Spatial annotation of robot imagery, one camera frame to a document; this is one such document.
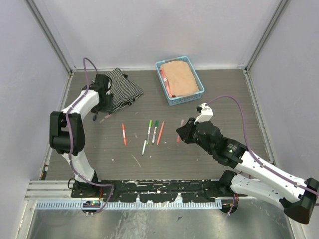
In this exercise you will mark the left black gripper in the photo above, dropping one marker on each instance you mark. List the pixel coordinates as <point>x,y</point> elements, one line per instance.
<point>108,108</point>

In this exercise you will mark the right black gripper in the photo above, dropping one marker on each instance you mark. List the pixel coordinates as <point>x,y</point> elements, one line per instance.
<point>185,131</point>

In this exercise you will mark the salmon orange pen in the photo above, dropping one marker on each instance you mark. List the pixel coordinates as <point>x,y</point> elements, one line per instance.
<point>160,133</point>

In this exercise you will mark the white marker green end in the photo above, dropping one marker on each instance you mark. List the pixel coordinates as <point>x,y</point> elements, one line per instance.
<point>154,135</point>

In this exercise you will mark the white pen lime end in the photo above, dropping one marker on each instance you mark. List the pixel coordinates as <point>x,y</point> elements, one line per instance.
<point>148,135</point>

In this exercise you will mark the white pen blue end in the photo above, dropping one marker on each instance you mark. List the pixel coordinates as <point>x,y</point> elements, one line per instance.
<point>144,146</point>

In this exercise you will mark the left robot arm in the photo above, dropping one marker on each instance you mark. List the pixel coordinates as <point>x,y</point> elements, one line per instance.
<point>67,136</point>

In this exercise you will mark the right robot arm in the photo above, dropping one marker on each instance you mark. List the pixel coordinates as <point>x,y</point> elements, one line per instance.
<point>251,175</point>

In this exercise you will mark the orange highlighter pen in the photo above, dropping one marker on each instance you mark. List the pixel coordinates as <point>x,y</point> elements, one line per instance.
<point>124,134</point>

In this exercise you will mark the black white striped cloth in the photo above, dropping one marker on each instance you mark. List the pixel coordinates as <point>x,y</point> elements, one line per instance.
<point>124,92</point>

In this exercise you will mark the light blue plastic basket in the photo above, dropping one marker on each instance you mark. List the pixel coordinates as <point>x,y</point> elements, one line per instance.
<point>187,98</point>

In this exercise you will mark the peach folded towel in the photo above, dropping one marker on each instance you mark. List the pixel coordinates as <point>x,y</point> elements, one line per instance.
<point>178,79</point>

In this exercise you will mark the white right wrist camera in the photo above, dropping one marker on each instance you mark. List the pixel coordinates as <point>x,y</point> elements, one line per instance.
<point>205,113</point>

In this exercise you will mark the grey slotted cable duct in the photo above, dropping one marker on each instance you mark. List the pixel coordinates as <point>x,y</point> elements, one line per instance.
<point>83,204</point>

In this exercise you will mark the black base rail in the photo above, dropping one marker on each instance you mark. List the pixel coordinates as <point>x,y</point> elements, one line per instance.
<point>155,191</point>

